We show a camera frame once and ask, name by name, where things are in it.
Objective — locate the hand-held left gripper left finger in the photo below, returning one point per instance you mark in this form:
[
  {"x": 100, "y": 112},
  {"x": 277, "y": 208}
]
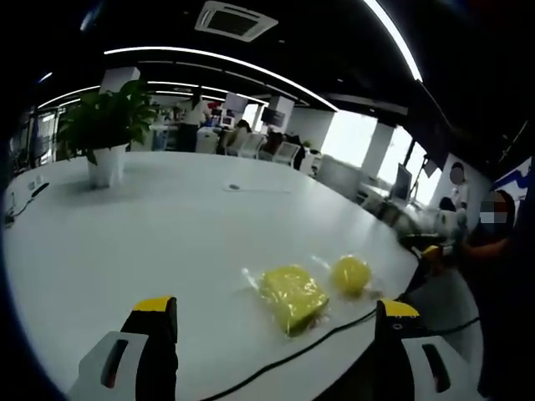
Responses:
[{"x": 144, "y": 334}]

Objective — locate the computer monitor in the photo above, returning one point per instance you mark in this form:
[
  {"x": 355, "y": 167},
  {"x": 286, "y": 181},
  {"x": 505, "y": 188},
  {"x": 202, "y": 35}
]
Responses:
[{"x": 402, "y": 182}]

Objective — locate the green potted plant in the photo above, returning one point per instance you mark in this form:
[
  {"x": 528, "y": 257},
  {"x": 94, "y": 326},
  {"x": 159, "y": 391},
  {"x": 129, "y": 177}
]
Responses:
[{"x": 109, "y": 115}]

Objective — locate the white plant pot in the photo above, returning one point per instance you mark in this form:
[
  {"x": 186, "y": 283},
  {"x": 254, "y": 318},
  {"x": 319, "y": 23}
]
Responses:
[{"x": 106, "y": 167}]

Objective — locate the rectangular yellow silicone block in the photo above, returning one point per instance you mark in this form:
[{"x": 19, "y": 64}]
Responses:
[{"x": 292, "y": 298}]

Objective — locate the round yellow silicone block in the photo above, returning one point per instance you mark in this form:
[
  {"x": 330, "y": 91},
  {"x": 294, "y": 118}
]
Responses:
[{"x": 352, "y": 275}]

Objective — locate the person's dark clothed torso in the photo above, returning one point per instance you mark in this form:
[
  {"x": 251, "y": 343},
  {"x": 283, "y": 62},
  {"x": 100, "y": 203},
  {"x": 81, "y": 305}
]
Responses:
[{"x": 510, "y": 313}]

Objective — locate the ceiling air conditioner vent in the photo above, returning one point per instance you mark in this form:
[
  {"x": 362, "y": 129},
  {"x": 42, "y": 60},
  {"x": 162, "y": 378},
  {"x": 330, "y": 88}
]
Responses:
[{"x": 236, "y": 20}]

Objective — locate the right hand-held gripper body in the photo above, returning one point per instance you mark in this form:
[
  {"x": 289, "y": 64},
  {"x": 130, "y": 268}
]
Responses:
[{"x": 449, "y": 221}]

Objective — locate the white office chair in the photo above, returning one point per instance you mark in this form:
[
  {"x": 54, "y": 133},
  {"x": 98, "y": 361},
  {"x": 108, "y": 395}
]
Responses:
[
  {"x": 287, "y": 151},
  {"x": 251, "y": 145}
]

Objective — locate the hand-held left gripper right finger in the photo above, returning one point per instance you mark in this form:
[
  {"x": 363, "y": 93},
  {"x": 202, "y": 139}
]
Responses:
[{"x": 401, "y": 346}]

